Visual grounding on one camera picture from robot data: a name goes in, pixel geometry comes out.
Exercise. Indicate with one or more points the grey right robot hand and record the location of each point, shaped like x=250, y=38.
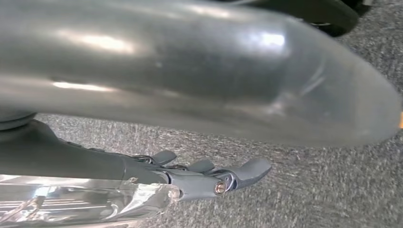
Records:
x=78, y=163

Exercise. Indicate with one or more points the clear plastic guard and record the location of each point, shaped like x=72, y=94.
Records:
x=78, y=201

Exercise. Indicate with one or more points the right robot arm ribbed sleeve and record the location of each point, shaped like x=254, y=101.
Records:
x=12, y=121

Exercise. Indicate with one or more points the silver robot body shell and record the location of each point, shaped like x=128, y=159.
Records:
x=189, y=63

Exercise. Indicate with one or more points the black robot mobile base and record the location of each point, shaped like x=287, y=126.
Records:
x=330, y=15

